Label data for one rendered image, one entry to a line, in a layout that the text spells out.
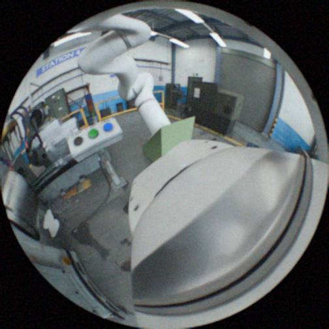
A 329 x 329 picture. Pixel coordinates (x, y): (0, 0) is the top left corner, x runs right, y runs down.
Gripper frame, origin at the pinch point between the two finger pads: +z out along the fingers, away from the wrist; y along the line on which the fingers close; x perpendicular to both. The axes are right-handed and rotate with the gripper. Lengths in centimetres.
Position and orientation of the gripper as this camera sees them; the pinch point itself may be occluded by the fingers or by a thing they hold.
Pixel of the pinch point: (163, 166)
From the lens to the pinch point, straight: 19.1
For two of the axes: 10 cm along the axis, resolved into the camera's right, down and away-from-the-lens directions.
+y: -7.9, 6.1, -0.3
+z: -1.9, -2.0, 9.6
